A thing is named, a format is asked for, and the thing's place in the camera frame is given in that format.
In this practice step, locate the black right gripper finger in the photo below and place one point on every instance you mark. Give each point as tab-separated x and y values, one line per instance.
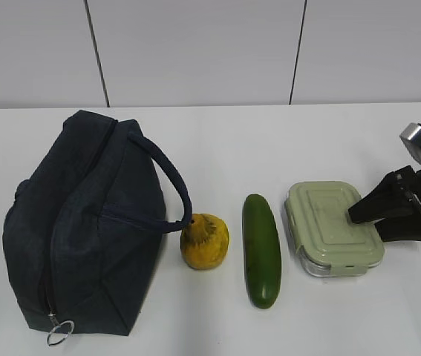
399	229
389	200

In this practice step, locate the green lid glass food container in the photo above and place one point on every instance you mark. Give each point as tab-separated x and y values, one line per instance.
327	243

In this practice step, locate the dark green cucumber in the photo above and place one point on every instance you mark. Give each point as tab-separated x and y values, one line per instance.
262	253

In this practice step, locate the yellow pear-shaped fruit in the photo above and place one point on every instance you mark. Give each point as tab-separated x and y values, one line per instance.
204	242

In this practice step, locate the navy blue lunch bag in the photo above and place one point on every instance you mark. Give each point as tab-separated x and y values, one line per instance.
83	235

